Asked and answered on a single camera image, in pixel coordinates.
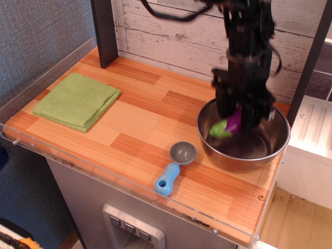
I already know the dark right frame post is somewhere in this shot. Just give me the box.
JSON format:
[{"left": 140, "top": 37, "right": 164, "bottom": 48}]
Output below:
[{"left": 287, "top": 0, "right": 331, "bottom": 126}]

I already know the dark frame post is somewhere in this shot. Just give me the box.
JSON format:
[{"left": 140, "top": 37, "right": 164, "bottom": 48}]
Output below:
[
  {"left": 90, "top": 0, "right": 118, "bottom": 68},
  {"left": 287, "top": 0, "right": 331, "bottom": 126}
]

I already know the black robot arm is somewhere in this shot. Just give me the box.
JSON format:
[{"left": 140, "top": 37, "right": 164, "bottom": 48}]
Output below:
[{"left": 206, "top": 1, "right": 275, "bottom": 138}]

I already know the clear acrylic table guard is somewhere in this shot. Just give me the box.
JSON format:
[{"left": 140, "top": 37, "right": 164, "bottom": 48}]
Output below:
[{"left": 1, "top": 39, "right": 281, "bottom": 248}]

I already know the dark left frame post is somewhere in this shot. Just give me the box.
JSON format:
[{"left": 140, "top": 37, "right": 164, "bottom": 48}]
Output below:
[{"left": 90, "top": 0, "right": 118, "bottom": 68}]

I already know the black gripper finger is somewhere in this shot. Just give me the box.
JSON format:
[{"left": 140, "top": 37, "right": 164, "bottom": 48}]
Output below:
[
  {"left": 241, "top": 97, "right": 268, "bottom": 132},
  {"left": 216, "top": 87, "right": 237, "bottom": 118}
]

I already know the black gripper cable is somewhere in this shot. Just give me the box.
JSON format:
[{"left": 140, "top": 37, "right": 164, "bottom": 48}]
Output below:
[{"left": 140, "top": 0, "right": 283, "bottom": 77}]

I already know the stainless steel bowl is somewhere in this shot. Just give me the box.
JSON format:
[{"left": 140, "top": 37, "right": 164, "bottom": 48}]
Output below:
[{"left": 197, "top": 99, "right": 291, "bottom": 172}]

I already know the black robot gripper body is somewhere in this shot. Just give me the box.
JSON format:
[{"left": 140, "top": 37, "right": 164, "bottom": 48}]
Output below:
[{"left": 211, "top": 56, "right": 276, "bottom": 122}]

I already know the blue grey toy scoop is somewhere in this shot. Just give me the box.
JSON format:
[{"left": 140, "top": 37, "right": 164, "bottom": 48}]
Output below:
[{"left": 154, "top": 141, "right": 197, "bottom": 196}]

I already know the grey toy fridge cabinet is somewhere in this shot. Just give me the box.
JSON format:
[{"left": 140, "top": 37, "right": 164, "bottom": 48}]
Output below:
[{"left": 47, "top": 159, "right": 237, "bottom": 248}]

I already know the purple toy eggplant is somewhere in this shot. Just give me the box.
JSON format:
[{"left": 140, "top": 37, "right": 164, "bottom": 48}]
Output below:
[{"left": 209, "top": 106, "right": 242, "bottom": 139}]

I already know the folded green cloth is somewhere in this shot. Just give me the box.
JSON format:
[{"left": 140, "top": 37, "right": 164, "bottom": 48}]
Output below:
[{"left": 32, "top": 73, "right": 121, "bottom": 133}]

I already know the white toy sink unit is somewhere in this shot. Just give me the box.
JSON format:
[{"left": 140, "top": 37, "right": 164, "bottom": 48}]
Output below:
[{"left": 274, "top": 38, "right": 332, "bottom": 208}]

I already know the orange object at corner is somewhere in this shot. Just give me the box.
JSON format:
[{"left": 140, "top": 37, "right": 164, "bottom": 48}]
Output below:
[{"left": 18, "top": 238, "right": 41, "bottom": 249}]

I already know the silver dispenser panel with buttons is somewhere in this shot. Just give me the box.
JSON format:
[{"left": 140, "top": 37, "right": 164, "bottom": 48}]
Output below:
[{"left": 102, "top": 204, "right": 166, "bottom": 248}]

